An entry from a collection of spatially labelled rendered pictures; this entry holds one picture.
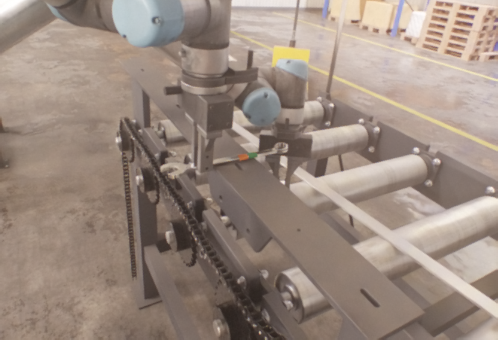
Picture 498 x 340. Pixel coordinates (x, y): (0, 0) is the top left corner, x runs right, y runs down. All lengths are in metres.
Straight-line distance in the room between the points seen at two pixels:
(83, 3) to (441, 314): 1.00
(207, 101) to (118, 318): 1.52
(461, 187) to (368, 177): 0.37
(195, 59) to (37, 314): 1.68
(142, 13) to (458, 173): 1.27
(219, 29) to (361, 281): 0.40
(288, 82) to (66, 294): 1.60
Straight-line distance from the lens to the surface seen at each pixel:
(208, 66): 0.59
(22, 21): 0.88
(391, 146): 1.69
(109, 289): 2.10
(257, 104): 0.73
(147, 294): 1.99
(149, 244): 1.79
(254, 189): 0.65
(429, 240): 1.11
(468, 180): 1.52
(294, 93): 0.89
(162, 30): 0.48
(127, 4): 0.49
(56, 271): 2.26
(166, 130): 1.49
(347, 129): 1.62
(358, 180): 1.28
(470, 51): 8.81
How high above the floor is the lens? 1.52
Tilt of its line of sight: 28 degrees down
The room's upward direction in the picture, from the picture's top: 5 degrees clockwise
